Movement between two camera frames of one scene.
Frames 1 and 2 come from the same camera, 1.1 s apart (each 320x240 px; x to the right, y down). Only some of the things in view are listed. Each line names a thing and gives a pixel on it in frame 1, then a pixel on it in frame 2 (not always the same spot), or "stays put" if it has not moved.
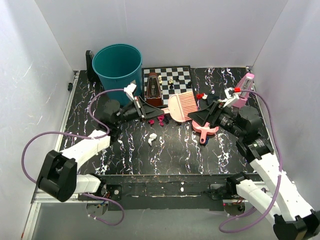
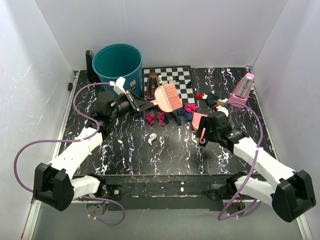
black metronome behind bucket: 92,78 stays put
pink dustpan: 205,130 stays put
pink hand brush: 181,105 -> 167,97
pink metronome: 245,83 stays put
